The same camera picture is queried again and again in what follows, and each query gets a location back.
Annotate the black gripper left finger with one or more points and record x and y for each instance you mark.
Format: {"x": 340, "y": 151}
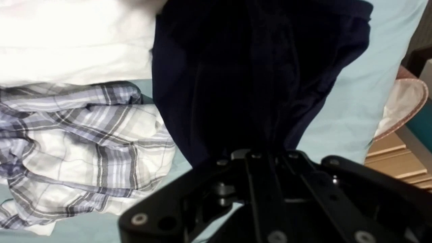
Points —
{"x": 190, "y": 207}

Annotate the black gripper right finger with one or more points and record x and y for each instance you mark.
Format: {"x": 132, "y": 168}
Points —
{"x": 352, "y": 203}

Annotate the dark blue vest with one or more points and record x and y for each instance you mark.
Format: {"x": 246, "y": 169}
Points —
{"x": 252, "y": 76}

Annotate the light blue duvet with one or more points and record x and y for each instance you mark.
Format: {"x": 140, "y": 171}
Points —
{"x": 352, "y": 113}

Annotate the teal box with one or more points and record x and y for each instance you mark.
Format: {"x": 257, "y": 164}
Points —
{"x": 423, "y": 126}

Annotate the blue white plaid shirt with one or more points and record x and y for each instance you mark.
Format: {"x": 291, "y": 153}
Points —
{"x": 82, "y": 153}

